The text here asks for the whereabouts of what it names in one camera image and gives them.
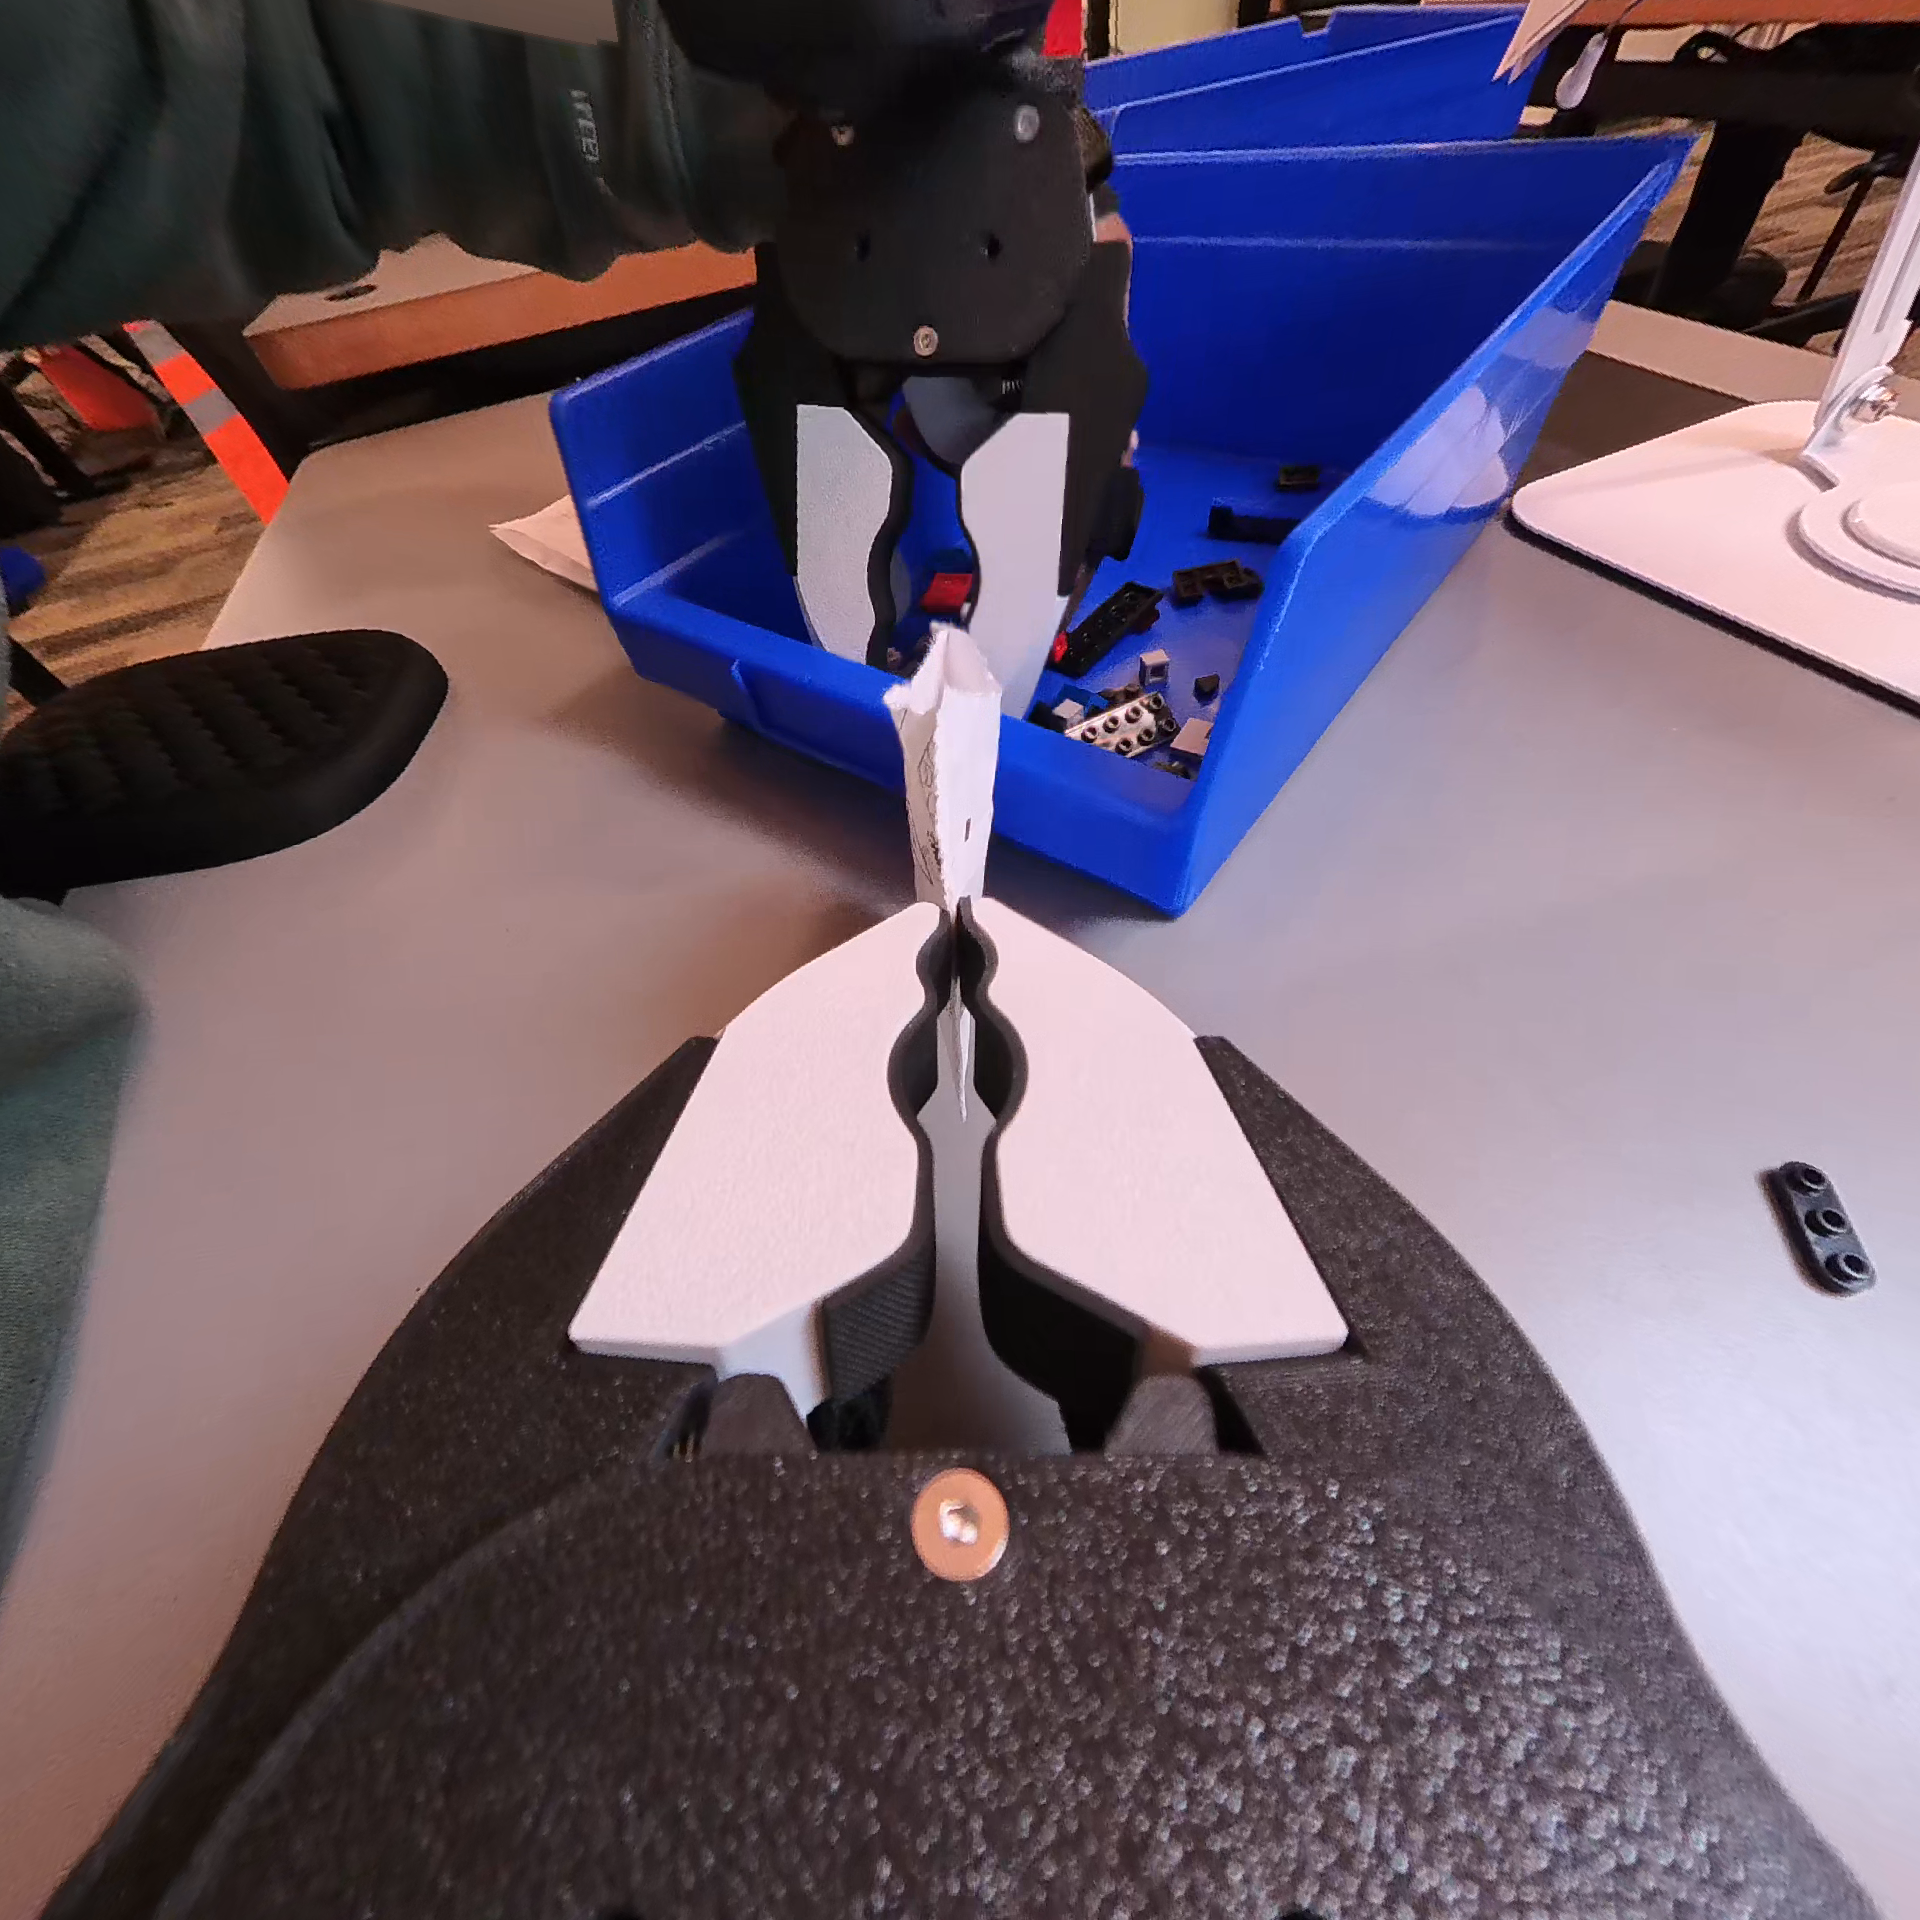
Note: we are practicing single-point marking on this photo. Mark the blue plastic bin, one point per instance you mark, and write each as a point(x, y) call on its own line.
point(1319, 75)
point(1440, 331)

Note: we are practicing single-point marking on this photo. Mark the small black lego beam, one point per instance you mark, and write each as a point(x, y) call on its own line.
point(1822, 1228)

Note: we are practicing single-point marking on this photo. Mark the small numbered paper bag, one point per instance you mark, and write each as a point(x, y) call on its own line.
point(951, 748)

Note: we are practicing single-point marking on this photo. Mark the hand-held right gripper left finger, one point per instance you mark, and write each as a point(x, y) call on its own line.
point(749, 1202)

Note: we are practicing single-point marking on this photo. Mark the white book stand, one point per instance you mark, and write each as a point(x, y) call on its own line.
point(1709, 511)

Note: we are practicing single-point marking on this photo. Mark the black rough rounded object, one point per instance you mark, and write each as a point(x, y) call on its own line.
point(207, 748)

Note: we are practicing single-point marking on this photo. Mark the orange object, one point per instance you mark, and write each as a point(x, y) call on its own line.
point(207, 423)

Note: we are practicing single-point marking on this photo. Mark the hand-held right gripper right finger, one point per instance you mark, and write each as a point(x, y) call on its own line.
point(1169, 1202)

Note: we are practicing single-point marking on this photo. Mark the lego pieces pile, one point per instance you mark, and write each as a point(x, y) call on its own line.
point(1126, 722)

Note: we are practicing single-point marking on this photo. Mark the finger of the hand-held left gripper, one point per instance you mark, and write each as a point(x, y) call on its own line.
point(839, 511)
point(1026, 527)

